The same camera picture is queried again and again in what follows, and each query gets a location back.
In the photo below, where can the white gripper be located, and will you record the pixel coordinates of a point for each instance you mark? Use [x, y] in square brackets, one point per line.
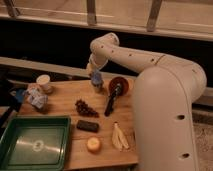
[96, 62]

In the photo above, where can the blue sponge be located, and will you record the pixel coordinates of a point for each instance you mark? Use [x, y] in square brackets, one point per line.
[96, 78]

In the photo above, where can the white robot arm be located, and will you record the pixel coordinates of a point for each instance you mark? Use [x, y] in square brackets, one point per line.
[162, 98]

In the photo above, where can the small metal cup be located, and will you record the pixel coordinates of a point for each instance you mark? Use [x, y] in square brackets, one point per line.
[98, 88]

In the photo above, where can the white paper cup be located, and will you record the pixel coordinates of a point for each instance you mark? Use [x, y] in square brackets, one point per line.
[44, 82]

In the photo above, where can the red bowl with brush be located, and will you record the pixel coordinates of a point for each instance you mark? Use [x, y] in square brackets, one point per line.
[124, 83]

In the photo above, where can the bunch of dark grapes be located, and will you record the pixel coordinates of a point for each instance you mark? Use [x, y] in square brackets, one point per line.
[84, 109]

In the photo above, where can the black rectangular block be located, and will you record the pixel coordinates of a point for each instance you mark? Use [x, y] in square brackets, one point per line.
[87, 126]

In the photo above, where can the crumpled blue white wrapper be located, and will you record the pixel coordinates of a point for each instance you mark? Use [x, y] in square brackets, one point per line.
[36, 97]

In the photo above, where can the wooden cutting board table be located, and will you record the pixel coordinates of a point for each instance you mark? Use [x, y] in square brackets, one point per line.
[62, 102]

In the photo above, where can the yellow round cheese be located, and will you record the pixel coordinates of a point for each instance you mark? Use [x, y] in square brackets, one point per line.
[93, 144]

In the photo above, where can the green plastic tray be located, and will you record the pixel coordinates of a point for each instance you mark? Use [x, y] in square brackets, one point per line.
[34, 144]

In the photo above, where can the black handled brush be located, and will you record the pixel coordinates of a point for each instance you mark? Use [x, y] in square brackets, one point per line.
[116, 91]

